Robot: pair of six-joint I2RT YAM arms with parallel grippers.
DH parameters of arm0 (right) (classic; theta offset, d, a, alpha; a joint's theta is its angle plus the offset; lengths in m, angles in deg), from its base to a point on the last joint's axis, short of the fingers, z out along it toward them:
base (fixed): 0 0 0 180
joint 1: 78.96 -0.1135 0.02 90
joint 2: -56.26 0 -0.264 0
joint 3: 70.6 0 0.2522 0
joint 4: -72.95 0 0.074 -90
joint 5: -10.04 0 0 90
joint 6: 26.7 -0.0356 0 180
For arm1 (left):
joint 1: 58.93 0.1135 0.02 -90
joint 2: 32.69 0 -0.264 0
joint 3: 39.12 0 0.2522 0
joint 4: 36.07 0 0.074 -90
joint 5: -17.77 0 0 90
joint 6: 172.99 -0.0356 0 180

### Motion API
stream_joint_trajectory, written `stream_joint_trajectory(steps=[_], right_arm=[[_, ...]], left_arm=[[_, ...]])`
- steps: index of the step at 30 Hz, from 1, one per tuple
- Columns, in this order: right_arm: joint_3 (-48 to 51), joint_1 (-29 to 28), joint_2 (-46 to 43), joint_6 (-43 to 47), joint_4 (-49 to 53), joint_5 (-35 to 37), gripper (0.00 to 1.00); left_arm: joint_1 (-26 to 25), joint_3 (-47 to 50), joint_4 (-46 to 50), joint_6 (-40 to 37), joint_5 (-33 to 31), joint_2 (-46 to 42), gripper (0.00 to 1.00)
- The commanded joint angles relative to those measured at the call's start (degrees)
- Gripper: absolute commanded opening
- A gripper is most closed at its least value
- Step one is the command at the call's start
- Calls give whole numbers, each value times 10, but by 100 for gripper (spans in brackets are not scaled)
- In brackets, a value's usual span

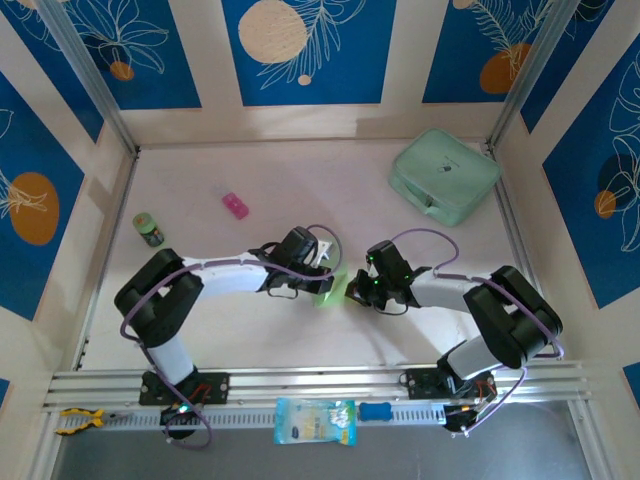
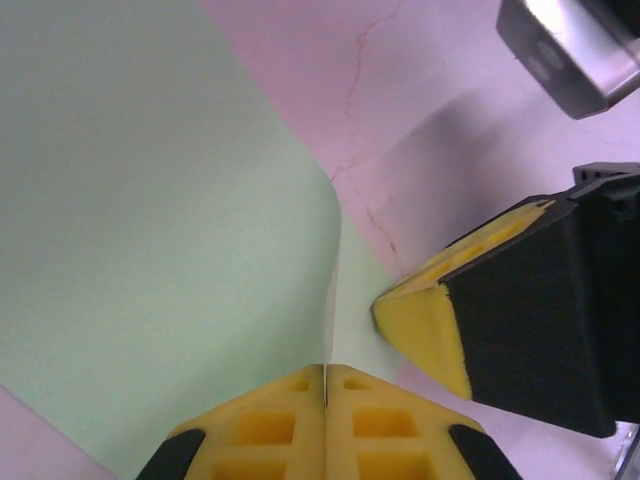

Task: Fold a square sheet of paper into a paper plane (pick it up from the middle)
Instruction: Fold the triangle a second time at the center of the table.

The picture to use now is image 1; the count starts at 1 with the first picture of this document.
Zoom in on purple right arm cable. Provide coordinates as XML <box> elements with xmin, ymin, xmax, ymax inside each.
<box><xmin>387</xmin><ymin>228</ymin><xmax>566</xmax><ymax>435</ymax></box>

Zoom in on small green-capped bottle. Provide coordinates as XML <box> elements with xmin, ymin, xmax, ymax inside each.
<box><xmin>132</xmin><ymin>212</ymin><xmax>166</xmax><ymax>248</ymax></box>

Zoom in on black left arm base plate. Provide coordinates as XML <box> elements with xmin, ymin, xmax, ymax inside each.
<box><xmin>138</xmin><ymin>370</ymin><xmax>231</xmax><ymax>406</ymax></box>

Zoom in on mint green zip pouch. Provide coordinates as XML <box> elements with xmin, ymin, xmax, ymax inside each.
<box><xmin>388</xmin><ymin>128</ymin><xmax>502</xmax><ymax>229</ymax></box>

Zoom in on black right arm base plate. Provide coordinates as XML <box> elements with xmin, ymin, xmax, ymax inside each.
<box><xmin>399</xmin><ymin>367</ymin><xmax>499</xmax><ymax>401</ymax></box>

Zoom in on slotted grey cable duct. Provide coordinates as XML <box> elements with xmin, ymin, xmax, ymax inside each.
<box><xmin>53</xmin><ymin>402</ymin><xmax>447</xmax><ymax>435</ymax></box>

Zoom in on green paper sheet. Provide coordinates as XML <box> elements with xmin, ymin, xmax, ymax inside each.
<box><xmin>312</xmin><ymin>268</ymin><xmax>352</xmax><ymax>309</ymax></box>

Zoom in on blue wet wipes packet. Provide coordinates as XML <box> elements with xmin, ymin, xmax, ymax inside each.
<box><xmin>273</xmin><ymin>397</ymin><xmax>359</xmax><ymax>447</ymax></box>

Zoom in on aluminium frame post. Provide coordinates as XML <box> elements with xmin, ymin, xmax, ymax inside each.
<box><xmin>37</xmin><ymin>0</ymin><xmax>141</xmax><ymax>154</ymax></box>
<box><xmin>487</xmin><ymin>0</ymin><xmax>584</xmax><ymax>149</ymax></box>

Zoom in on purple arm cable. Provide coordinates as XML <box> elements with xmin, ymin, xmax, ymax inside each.
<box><xmin>387</xmin><ymin>228</ymin><xmax>566</xmax><ymax>435</ymax></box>
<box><xmin>122</xmin><ymin>223</ymin><xmax>344</xmax><ymax>450</ymax></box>

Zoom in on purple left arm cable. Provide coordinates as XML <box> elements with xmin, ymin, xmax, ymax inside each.
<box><xmin>122</xmin><ymin>223</ymin><xmax>344</xmax><ymax>450</ymax></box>

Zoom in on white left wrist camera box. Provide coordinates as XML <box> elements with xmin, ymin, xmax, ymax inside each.
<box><xmin>313</xmin><ymin>238</ymin><xmax>335</xmax><ymax>267</ymax></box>

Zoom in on yellow-handled pliers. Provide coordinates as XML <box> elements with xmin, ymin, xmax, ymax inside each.
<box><xmin>54</xmin><ymin>407</ymin><xmax>134</xmax><ymax>436</ymax></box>

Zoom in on aluminium table side rail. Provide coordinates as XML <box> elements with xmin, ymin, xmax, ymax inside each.
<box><xmin>72</xmin><ymin>147</ymin><xmax>142</xmax><ymax>372</ymax></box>
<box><xmin>492</xmin><ymin>142</ymin><xmax>564</xmax><ymax>360</ymax></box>

